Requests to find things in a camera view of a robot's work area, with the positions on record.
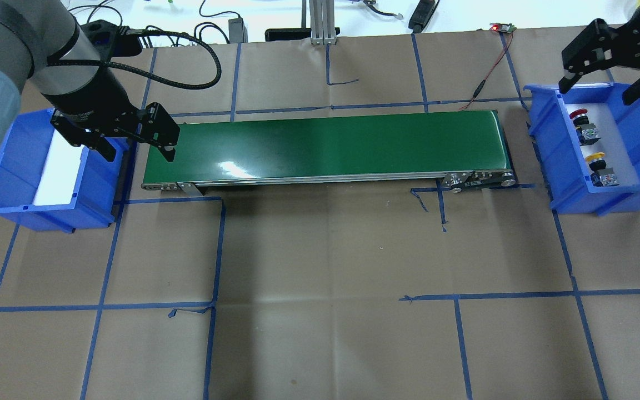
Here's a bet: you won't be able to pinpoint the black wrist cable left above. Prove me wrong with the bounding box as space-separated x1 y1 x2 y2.
48 28 222 91

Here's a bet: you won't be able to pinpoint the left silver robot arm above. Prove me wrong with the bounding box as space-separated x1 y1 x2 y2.
0 1 179 161

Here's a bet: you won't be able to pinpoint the white foam pad right bin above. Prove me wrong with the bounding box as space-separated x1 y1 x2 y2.
566 103 640 186

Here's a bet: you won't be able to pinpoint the aluminium frame post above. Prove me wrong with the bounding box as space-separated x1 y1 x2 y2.
307 0 337 45

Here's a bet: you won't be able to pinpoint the red push button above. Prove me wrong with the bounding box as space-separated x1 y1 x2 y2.
569 107 601 146

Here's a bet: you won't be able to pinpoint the red black conveyor wires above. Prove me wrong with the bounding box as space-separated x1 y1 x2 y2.
459 23 518 112

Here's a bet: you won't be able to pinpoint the blue bin right side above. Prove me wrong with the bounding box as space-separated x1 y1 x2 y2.
526 83 640 216

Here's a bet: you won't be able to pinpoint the yellow push button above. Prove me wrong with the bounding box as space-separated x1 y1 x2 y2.
584 152 620 187

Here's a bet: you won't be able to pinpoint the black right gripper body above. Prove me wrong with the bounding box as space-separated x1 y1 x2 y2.
561 6 640 76

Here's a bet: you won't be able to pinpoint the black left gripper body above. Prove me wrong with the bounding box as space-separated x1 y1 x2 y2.
50 72 180 151

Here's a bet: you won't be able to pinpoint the green conveyor belt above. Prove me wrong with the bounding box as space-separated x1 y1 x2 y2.
141 111 517 192

